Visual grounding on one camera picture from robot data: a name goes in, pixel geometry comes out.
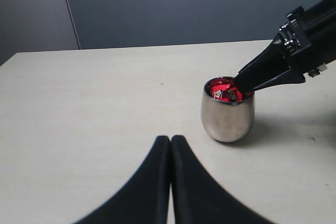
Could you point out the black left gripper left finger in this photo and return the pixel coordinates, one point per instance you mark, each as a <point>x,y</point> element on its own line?
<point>144,198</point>

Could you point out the red candy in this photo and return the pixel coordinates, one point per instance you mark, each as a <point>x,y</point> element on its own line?
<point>219,92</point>
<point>233,95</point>

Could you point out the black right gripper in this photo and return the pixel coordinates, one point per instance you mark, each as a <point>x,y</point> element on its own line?
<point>309,38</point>

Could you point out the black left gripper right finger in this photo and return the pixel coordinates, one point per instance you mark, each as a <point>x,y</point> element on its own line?
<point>198,197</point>

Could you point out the steel cup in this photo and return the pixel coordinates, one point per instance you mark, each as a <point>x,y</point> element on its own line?
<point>226,122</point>

